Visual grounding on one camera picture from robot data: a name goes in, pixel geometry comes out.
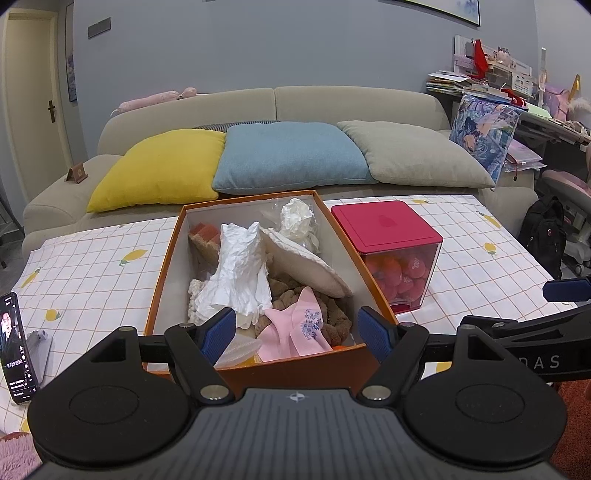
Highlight grey green cushion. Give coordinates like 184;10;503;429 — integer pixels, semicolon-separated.
338;120;495;189

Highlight white cloth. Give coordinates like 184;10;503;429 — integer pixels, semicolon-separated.
202;222;271;330

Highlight beige sofa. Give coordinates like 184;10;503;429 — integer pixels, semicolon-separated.
22;86;537;254

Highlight orange fluffy rug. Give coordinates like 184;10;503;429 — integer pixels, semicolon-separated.
551;380;591;480

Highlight pink plush toy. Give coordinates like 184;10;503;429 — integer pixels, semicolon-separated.
110;87;197;117

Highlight blue cushion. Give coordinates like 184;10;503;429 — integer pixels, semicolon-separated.
212;122;375;195

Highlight black backpack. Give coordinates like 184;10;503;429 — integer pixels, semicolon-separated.
517;195;567;280

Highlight cream door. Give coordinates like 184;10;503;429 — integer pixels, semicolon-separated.
1;8;72;201

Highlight red lid transparent box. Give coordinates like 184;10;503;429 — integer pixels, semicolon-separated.
332;200;443;313

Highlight pink white crochet item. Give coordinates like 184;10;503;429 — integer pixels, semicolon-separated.
187;279;218;325

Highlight white mesh bag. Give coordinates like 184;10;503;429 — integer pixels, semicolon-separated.
214;333;262;368

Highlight clear plastic bag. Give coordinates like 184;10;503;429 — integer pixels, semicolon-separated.
279;198;320;253

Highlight blue patterned bag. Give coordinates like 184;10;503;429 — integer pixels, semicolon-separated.
450;95;522;184

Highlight red brown sponge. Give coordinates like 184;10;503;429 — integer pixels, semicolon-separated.
188;223;221;267

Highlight pink desk chair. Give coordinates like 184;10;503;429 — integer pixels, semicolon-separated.
540;168;591;278

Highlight black smartphone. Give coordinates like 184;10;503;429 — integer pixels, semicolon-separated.
1;292;39;405

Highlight orange cardboard box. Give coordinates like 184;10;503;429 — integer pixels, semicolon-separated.
142;188;400;398

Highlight small brown sign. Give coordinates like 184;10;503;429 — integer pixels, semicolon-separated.
65;162;88;184

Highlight white checked fruit tablecloth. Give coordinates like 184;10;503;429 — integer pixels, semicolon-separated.
0;193;578;434

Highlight pink printed cloth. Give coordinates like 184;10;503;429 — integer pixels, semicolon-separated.
257;287;332;362

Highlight cream drawstring pouch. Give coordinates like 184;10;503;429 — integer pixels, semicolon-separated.
260;228;353;298

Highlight cluttered desk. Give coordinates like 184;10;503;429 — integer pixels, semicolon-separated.
424;34;591;176

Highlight yellow cushion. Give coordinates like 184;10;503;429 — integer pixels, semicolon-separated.
87;129;225;213

